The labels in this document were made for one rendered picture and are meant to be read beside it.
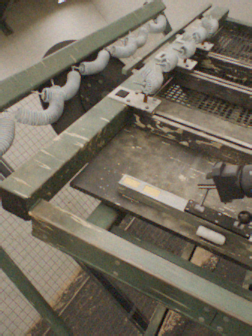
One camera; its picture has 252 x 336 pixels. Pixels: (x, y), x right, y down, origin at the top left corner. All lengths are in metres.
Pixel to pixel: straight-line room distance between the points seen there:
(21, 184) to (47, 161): 0.12
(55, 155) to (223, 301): 0.62
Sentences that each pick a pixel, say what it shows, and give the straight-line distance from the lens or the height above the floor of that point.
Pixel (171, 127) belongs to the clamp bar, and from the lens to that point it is 1.35.
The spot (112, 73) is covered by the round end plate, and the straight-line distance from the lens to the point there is 2.13.
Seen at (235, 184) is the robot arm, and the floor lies 1.49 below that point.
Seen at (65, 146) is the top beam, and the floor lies 1.83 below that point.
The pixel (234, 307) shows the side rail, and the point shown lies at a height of 1.32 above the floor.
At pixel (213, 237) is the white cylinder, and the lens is 1.04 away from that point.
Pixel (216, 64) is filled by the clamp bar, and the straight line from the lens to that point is 2.01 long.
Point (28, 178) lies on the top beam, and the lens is 1.02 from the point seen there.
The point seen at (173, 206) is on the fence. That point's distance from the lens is 1.06.
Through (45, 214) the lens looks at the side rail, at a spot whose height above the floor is 1.73.
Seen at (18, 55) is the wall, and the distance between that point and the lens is 6.68.
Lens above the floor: 1.88
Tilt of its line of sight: 11 degrees down
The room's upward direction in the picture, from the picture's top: 39 degrees counter-clockwise
